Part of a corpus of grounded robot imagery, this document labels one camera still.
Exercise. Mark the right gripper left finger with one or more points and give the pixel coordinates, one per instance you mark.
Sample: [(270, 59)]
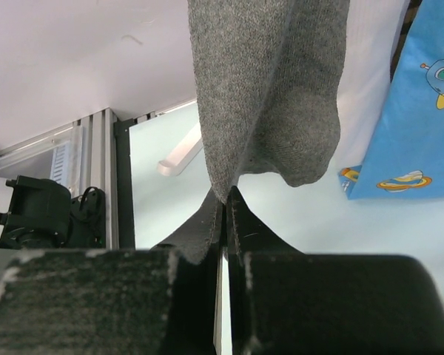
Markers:
[(157, 301)]

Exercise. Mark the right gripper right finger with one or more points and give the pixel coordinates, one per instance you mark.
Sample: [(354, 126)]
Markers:
[(286, 302)]

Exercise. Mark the white black striped sock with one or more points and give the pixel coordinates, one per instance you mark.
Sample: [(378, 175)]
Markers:
[(373, 30)]

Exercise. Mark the white silver clothes rack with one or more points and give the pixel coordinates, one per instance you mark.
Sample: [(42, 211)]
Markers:
[(182, 155)]

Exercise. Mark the blue patterned sock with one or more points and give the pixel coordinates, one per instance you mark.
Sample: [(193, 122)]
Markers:
[(405, 157)]

